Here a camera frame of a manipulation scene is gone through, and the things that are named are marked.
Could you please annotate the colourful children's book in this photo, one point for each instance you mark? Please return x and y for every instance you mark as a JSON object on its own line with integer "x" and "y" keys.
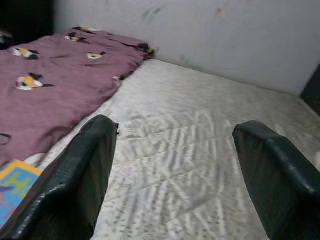
{"x": 15, "y": 190}

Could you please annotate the cream quilted mattress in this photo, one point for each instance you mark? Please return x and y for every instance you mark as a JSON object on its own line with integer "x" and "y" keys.
{"x": 180, "y": 137}

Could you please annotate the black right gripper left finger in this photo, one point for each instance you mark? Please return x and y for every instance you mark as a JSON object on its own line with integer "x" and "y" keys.
{"x": 70, "y": 195}

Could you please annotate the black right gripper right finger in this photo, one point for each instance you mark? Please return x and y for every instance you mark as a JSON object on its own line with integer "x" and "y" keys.
{"x": 282, "y": 195}

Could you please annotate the purple cartoon print blanket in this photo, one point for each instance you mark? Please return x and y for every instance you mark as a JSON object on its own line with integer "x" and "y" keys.
{"x": 62, "y": 87}

